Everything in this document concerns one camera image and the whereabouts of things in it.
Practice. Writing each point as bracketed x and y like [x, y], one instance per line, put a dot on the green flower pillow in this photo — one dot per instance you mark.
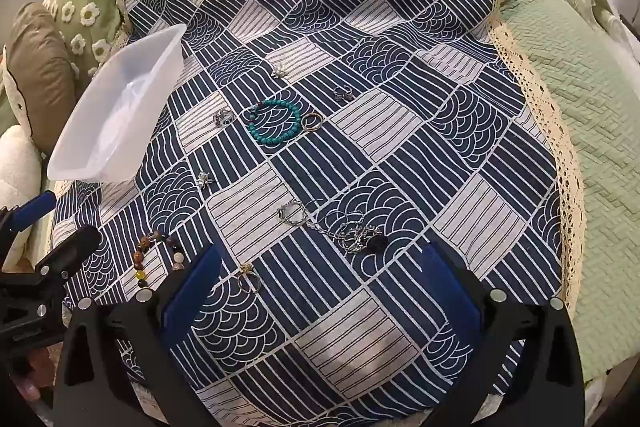
[85, 2]

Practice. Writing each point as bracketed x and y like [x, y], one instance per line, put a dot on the silver hoop bangle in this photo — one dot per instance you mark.
[285, 213]

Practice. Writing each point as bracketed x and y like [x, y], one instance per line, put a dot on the small silver earring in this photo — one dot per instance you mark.
[203, 180]

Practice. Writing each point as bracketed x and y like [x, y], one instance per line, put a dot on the blue white patterned cloth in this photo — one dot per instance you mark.
[350, 32]

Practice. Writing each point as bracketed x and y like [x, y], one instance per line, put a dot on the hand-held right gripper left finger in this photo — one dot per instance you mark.
[192, 294]

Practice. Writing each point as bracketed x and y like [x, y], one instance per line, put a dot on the translucent plastic container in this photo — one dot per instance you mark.
[125, 107]

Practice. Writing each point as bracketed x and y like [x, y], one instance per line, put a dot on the white plush cushion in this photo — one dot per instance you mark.
[15, 157]

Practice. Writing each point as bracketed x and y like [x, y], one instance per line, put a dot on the small silver flower charm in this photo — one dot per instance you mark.
[278, 71]

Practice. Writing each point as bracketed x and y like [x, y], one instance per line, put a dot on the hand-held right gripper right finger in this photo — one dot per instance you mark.
[450, 289]

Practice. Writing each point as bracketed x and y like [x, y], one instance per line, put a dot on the brown pillow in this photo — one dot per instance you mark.
[42, 72]

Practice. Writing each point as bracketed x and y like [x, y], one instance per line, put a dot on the person's left hand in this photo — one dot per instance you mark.
[32, 382]

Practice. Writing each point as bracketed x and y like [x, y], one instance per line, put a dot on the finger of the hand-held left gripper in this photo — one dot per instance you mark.
[31, 212]
[70, 252]

